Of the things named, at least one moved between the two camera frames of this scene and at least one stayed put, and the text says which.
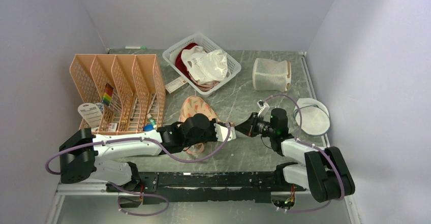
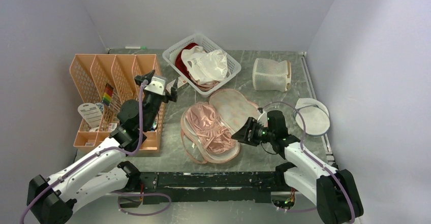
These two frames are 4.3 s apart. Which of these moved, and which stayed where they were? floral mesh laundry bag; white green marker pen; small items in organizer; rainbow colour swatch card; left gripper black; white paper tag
Moved: floral mesh laundry bag; left gripper black
Stayed: small items in organizer; white green marker pen; rainbow colour swatch card; white paper tag
